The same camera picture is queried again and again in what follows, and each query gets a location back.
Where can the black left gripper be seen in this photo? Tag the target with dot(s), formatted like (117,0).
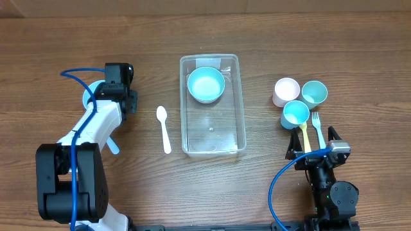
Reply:
(129,101)

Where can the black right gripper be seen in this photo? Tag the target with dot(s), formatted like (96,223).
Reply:
(294,149)

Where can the light blue plastic bowl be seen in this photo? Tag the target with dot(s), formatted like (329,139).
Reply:
(87,96)

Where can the green plastic bowl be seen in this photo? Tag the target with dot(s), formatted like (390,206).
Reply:
(206,84)

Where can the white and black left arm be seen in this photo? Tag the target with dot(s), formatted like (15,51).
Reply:
(71,184)

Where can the clear plastic container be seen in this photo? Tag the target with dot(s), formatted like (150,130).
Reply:
(217,128)

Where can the yellow plastic utensil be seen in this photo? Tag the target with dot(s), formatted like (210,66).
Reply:
(306,141)

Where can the green plastic cup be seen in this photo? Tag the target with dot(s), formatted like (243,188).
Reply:
(313,93)

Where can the white plastic spoon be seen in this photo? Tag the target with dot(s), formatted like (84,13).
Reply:
(162,116)

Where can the pink plastic cup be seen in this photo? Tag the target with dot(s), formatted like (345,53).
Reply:
(285,90)

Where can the light blue plastic fork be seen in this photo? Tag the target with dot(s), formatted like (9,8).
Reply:
(113,147)

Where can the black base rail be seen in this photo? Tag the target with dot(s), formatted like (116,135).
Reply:
(290,225)

